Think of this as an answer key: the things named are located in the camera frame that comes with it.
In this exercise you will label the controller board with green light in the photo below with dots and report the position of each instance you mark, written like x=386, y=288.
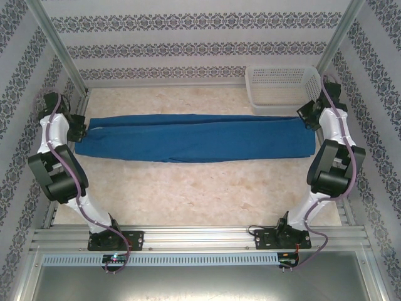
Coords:
x=114, y=258

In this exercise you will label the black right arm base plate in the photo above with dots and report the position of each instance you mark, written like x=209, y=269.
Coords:
x=266, y=239

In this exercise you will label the aluminium frame post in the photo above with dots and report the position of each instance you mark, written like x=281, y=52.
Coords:
x=58, y=47
x=340, y=37

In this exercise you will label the white perforated plastic basket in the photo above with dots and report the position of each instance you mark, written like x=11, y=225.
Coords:
x=275, y=91

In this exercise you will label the aluminium mounting rail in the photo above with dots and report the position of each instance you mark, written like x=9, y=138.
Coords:
x=200, y=236

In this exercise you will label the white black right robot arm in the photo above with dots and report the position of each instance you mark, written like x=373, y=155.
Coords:
x=335, y=125

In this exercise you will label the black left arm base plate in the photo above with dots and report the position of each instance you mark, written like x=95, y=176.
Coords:
x=136, y=239

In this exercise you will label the grey sheet metal panel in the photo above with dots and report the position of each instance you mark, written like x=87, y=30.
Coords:
x=200, y=283

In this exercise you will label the aluminium table back rail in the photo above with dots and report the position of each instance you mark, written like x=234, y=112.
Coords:
x=166, y=85

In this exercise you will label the blue long pants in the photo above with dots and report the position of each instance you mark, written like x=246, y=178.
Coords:
x=194, y=138

